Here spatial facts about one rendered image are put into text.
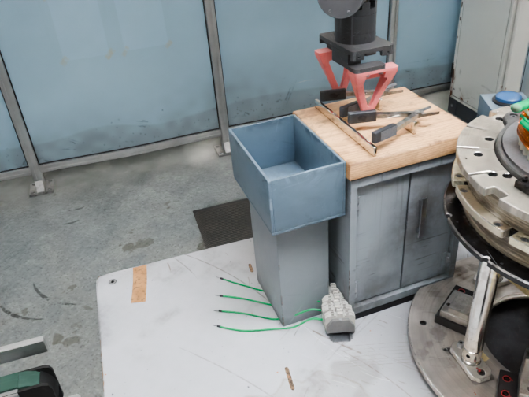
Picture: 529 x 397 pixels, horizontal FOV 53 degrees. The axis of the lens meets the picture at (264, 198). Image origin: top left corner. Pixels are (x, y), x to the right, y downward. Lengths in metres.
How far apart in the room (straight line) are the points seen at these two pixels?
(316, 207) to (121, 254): 1.74
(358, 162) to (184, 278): 0.42
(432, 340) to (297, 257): 0.23
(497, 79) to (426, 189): 2.28
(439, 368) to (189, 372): 0.35
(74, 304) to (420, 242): 1.60
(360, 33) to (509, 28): 2.22
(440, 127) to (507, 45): 2.19
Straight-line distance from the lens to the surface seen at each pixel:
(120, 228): 2.55
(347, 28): 0.76
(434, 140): 0.76
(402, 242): 0.83
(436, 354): 0.82
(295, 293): 0.83
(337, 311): 0.83
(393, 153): 0.72
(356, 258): 0.80
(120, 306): 0.95
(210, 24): 2.76
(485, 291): 0.71
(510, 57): 2.98
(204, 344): 0.86
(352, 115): 0.76
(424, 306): 0.88
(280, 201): 0.68
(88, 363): 1.98
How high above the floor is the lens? 1.41
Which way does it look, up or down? 33 degrees down
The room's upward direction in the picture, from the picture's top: 5 degrees counter-clockwise
